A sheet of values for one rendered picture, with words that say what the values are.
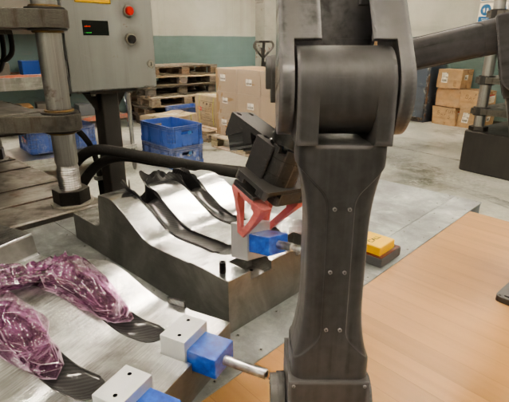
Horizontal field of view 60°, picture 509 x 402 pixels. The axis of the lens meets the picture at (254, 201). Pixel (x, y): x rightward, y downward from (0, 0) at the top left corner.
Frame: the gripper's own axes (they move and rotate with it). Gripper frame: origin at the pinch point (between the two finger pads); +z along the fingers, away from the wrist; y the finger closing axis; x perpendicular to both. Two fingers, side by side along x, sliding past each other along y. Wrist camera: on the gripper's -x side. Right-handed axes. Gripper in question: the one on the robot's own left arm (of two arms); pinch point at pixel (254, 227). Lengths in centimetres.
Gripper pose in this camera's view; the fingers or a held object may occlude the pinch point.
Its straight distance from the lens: 67.7
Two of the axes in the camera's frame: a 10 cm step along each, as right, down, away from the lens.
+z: -3.4, 8.2, 4.7
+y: -7.0, 1.1, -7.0
